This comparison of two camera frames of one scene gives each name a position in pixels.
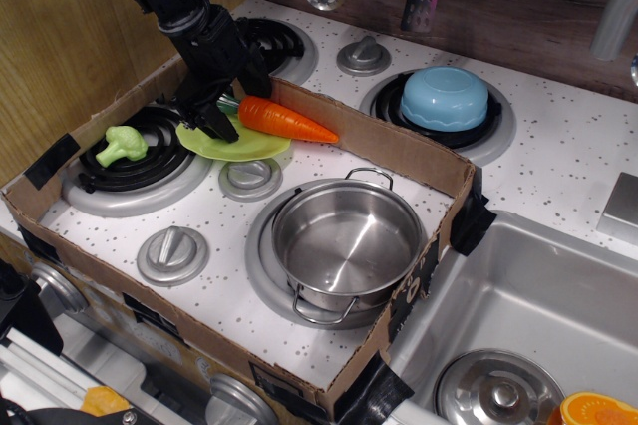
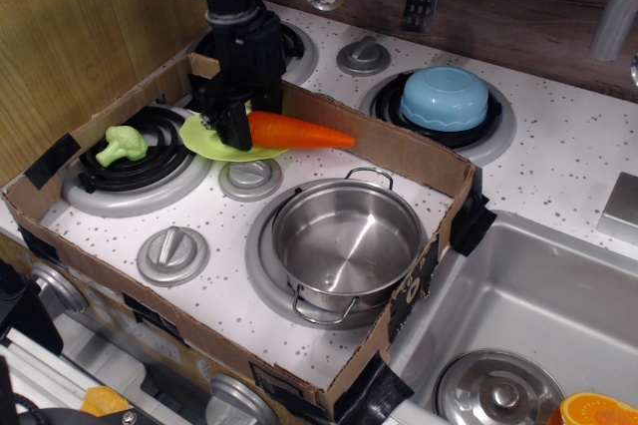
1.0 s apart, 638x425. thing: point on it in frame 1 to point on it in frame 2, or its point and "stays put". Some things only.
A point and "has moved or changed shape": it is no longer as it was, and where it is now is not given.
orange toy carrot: (275, 117) has moved or changed shape
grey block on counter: (620, 217) stays put
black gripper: (210, 49) to (251, 49)
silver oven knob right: (233, 403) stays put
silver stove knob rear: (364, 58) stays put
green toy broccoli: (125, 143) stays put
